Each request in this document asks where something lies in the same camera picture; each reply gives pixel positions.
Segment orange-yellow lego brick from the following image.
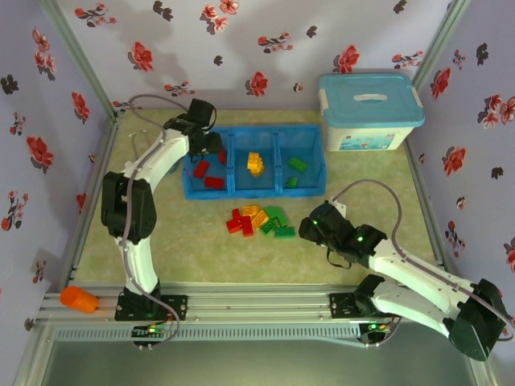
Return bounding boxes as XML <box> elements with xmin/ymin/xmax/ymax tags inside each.
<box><xmin>251</xmin><ymin>208</ymin><xmax>270</xmax><ymax>229</ymax></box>

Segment blue three-compartment bin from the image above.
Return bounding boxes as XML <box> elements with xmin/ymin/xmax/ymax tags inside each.
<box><xmin>181</xmin><ymin>124</ymin><xmax>328</xmax><ymax>201</ymax></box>

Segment small circuit board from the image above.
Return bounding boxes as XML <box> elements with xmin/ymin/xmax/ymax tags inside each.
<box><xmin>132</xmin><ymin>323</ymin><xmax>170</xmax><ymax>339</ymax></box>
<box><xmin>361</xmin><ymin>320</ymin><xmax>390</xmax><ymax>335</ymax></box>

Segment white plastic storage box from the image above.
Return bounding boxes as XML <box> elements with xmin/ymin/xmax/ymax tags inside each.
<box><xmin>320</xmin><ymin>90</ymin><xmax>418</xmax><ymax>153</ymax></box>

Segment grey metal panel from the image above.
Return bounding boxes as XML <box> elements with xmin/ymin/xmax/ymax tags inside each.
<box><xmin>38</xmin><ymin>339</ymin><xmax>494</xmax><ymax>386</ymax></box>

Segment blue storage box lid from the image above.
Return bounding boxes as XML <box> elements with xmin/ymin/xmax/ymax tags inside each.
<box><xmin>317</xmin><ymin>73</ymin><xmax>426</xmax><ymax>129</ymax></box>

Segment orange plastic cup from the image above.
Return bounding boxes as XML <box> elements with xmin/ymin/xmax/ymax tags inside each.
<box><xmin>60</xmin><ymin>285</ymin><xmax>100</xmax><ymax>314</ymax></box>

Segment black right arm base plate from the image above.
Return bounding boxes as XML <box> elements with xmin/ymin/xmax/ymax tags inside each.
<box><xmin>328</xmin><ymin>292</ymin><xmax>402</xmax><ymax>322</ymax></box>

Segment grey right arm cable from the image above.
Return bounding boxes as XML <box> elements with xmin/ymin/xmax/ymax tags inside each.
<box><xmin>332</xmin><ymin>179</ymin><xmax>515</xmax><ymax>347</ymax></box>

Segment aluminium side rail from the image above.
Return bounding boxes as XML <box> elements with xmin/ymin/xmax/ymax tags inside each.
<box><xmin>404</xmin><ymin>138</ymin><xmax>458</xmax><ymax>289</ymax></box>
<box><xmin>64</xmin><ymin>114</ymin><xmax>124</xmax><ymax>290</ymax></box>

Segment wide aluminium base rail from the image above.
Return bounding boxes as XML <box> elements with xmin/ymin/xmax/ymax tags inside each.
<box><xmin>38</xmin><ymin>283</ymin><xmax>447</xmax><ymax>326</ymax></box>

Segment grey slotted cable duct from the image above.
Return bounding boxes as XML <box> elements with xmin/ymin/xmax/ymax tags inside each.
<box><xmin>53</xmin><ymin>324</ymin><xmax>360</xmax><ymax>343</ymax></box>

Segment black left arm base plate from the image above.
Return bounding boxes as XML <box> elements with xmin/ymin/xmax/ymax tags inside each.
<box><xmin>115</xmin><ymin>294</ymin><xmax>189</xmax><ymax>322</ymax></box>

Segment aluminium frame post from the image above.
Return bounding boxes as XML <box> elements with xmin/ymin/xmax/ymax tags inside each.
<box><xmin>39</xmin><ymin>0</ymin><xmax>120</xmax><ymax>121</ymax></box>
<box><xmin>410</xmin><ymin>0</ymin><xmax>472</xmax><ymax>94</ymax></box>

